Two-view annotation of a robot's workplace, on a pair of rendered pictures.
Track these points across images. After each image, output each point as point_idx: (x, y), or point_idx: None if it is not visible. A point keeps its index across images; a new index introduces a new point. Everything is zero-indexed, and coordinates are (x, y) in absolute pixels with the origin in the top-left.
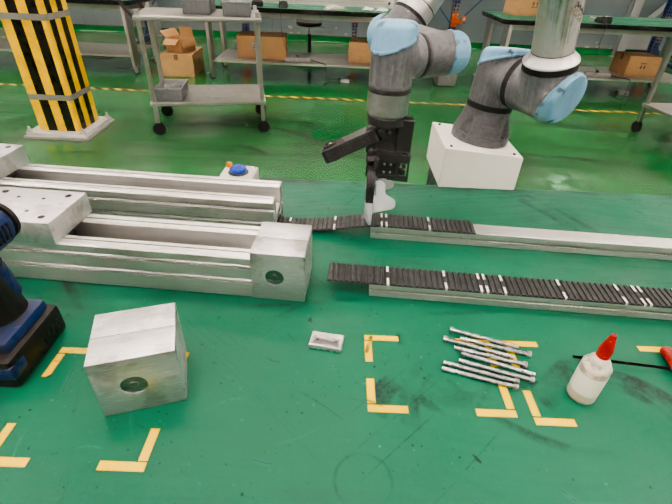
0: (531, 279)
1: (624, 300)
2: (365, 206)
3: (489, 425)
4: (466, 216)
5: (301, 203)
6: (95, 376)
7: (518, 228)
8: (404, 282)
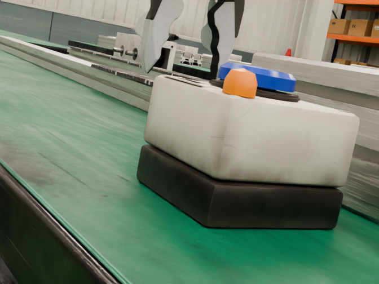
0: (184, 78)
1: (169, 70)
2: (233, 45)
3: None
4: (30, 79)
5: (146, 142)
6: None
7: (76, 61)
8: None
